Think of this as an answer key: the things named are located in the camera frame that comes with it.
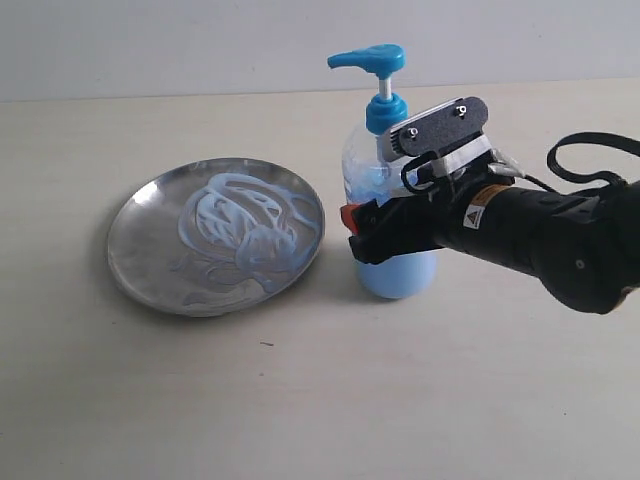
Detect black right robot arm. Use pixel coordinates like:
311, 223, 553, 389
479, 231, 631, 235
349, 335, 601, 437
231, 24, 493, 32
340, 168, 639, 314

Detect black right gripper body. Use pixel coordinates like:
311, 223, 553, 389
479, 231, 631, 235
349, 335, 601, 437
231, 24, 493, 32
379, 164, 515, 253

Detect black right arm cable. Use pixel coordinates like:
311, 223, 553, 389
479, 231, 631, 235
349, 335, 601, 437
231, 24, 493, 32
519, 131, 640, 194

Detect round steel plate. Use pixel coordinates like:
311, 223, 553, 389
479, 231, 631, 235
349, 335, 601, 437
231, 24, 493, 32
106, 157, 325, 317

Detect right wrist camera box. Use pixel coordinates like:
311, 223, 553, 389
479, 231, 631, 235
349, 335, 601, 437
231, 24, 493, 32
377, 96, 489, 163

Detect clear pump bottle blue lotion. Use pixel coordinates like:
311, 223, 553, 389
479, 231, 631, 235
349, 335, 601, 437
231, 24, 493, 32
327, 44, 436, 300

